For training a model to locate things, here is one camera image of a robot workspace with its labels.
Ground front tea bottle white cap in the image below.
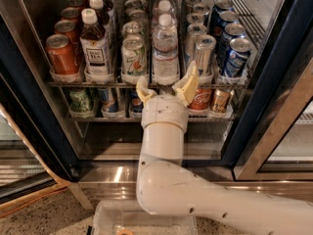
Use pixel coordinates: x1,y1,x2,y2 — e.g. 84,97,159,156
80,9,113,83

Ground green can lower shelf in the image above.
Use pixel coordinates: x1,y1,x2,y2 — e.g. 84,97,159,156
69,88,93,113

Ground front blue pepsi can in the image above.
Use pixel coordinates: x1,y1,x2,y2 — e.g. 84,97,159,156
221,37,250,78

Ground blue can lower shelf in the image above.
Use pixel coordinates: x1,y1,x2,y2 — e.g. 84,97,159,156
98,88,118,113

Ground front 7up can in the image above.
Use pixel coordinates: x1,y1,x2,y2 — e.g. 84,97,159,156
121,35,148,76

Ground right glass fridge door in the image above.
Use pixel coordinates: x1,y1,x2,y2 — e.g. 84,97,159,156
223,0,313,181

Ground red coca cola can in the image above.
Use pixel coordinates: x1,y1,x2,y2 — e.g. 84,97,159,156
189,88,211,111

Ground clear plastic bin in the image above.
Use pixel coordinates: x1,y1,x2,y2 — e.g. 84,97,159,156
92,200,198,235

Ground wire fridge shelf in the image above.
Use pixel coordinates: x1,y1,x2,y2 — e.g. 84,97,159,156
68,116,235,122
48,80,247,89

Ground slim silver can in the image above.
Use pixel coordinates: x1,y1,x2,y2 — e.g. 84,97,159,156
191,34,216,77
184,23,207,65

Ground blue pepsi can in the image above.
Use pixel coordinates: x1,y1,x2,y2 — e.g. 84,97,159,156
213,11,239,37
217,23,246,66
210,0,234,27
221,37,250,78

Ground lower wire fridge shelf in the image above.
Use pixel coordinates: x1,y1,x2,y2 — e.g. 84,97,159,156
68,116,235,122

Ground front orange soda can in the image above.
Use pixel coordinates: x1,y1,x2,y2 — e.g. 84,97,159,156
46,34,79,75

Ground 7up can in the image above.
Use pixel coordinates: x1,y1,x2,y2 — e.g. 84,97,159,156
121,21,144,39
121,35,148,76

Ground left glass fridge door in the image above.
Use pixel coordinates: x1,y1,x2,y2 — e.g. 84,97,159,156
0,76,69,217

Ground clear front water bottle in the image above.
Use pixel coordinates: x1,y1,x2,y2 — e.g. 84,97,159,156
153,14,179,85

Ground front slim silver can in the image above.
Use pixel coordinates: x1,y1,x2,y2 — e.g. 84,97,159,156
191,34,216,77

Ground top wire fridge shelf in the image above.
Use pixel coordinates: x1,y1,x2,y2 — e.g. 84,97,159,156
48,80,247,89

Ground pepsi can lower shelf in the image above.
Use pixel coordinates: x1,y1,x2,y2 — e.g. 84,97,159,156
130,89,143,113

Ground orange soda can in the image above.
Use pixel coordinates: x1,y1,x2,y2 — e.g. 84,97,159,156
61,7,81,24
46,34,79,75
54,20,79,44

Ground gold can lower shelf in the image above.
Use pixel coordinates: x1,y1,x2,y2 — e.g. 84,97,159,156
210,89,234,114

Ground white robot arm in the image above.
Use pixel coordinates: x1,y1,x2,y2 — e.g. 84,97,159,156
136,63,313,235

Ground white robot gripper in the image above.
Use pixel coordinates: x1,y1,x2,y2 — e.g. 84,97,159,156
136,61,200,132

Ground stainless fridge base frame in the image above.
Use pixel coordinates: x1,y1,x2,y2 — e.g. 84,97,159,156
69,163,313,210

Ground glass fridge door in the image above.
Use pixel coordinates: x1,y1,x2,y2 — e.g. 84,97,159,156
223,0,313,181
0,76,69,217

